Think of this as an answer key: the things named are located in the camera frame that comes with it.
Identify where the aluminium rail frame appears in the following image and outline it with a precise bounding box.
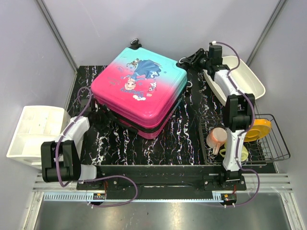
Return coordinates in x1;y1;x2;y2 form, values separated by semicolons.
33;173;293;203

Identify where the white plastic tray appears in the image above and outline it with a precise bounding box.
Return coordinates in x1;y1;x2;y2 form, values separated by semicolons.
203;60;266;105

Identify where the white drawer organizer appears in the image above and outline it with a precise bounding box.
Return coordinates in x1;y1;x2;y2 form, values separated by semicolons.
6;105;71;170

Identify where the pink and teal kids suitcase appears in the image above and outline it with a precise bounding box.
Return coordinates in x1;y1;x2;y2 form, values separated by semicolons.
91;38;188;139

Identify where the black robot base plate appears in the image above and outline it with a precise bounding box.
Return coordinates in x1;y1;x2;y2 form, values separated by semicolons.
98;165;246;191

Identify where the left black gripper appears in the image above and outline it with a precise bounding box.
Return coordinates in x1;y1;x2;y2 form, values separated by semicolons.
94;104;119;134

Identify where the black marble pattern mat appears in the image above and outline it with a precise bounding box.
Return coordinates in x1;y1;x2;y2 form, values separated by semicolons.
81;71;224;165

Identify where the orange-yellow plate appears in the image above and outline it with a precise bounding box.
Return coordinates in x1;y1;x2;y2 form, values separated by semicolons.
244;119;272;142

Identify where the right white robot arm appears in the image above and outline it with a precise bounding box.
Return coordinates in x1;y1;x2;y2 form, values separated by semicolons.
177;42;255;173

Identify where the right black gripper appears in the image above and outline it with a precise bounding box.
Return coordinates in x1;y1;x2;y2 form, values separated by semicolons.
181;49;210;74

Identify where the pink cup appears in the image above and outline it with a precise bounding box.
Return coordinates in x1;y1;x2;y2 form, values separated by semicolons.
206;127;227;155

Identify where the yellow-green mug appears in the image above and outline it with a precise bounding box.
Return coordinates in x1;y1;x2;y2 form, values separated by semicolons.
219;143;249;161

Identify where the black wire dish rack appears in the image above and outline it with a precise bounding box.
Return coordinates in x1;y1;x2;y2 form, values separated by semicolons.
199;114;291;166

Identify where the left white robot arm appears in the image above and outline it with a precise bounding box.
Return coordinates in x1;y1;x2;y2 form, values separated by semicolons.
41;102;111;190

